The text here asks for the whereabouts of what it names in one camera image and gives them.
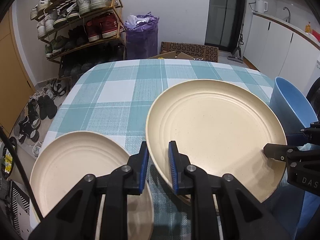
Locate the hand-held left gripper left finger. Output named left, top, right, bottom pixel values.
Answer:
left=27, top=141, right=150, bottom=240

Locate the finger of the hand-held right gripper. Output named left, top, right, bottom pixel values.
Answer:
left=285, top=121, right=320, bottom=145
left=263, top=143, right=320, bottom=165

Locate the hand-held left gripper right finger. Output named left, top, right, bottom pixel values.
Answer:
left=168, top=141, right=292, bottom=240

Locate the large blue bowl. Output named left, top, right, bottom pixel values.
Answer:
left=269, top=76, right=319, bottom=137

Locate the small blue bowl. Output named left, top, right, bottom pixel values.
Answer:
left=297, top=190, right=320, bottom=240

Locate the white washing machine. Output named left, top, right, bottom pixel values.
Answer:
left=306, top=57, right=320, bottom=123

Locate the teal checked tablecloth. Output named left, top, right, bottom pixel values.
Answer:
left=29, top=59, right=305, bottom=240

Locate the white kitchen cabinet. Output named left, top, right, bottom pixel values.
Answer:
left=244, top=12, right=320, bottom=93

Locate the grey stick vacuum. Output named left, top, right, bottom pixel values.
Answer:
left=227, top=0, right=248, bottom=63

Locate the brown cardboard box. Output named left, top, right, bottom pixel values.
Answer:
left=147, top=51, right=195, bottom=60

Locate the scattered pile of shoes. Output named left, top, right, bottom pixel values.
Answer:
left=14, top=77, right=73, bottom=155

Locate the brown patterned doormat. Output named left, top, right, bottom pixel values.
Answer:
left=160, top=41, right=219, bottom=63

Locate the grey kitchen countertop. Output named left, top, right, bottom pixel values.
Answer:
left=252, top=11, right=320, bottom=50

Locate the purple trash bag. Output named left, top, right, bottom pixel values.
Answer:
left=124, top=12, right=160, bottom=60

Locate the black white striped mat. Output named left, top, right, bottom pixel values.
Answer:
left=0, top=180, right=32, bottom=233

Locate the yellow green packet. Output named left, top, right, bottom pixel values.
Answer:
left=0, top=147, right=14, bottom=180

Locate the white electric kettle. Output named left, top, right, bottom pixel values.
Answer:
left=255, top=0, right=268, bottom=13

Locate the black glass door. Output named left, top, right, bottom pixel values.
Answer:
left=204, top=0, right=248, bottom=53

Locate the shoe rack with shoes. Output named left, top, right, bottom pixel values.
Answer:
left=30, top=0, right=125, bottom=78

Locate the yellow wooden door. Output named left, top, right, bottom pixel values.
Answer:
left=0, top=10, right=35, bottom=135

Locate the black cable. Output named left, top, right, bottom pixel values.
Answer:
left=0, top=124, right=42, bottom=218

